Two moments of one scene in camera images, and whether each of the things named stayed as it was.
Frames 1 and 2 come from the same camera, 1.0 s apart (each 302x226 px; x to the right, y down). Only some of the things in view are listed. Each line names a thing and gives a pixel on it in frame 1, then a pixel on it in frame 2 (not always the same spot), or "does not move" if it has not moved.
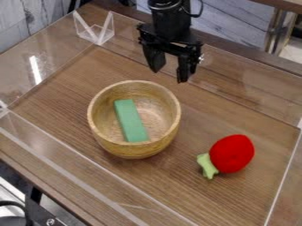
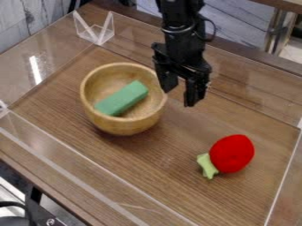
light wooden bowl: x=134 y=116 → x=103 y=80
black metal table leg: x=36 y=214 does not move
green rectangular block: x=131 y=122 → x=135 y=91
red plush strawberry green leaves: x=229 y=156 does not move
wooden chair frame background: x=281 y=24 does not move
